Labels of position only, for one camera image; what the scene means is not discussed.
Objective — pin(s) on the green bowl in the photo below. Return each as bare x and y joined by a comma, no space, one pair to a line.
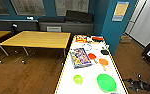
106,82

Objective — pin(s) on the yellow-green bowl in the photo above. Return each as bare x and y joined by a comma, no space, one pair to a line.
77,79

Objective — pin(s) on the brown cardboard box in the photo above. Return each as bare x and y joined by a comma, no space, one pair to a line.
126,38

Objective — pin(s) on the yellow air hockey table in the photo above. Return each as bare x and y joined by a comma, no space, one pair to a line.
87,75

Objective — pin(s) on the red table tennis paddle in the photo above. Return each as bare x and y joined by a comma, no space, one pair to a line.
97,38

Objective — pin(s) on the colourful board game box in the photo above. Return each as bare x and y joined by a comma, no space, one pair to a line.
80,57

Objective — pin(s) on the orange yellow game box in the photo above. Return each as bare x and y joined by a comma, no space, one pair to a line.
81,38

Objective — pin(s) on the dark grey bench sofa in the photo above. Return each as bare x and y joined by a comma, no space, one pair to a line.
74,26
4,25

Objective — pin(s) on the yellow wall notice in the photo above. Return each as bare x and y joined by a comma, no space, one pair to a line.
120,11

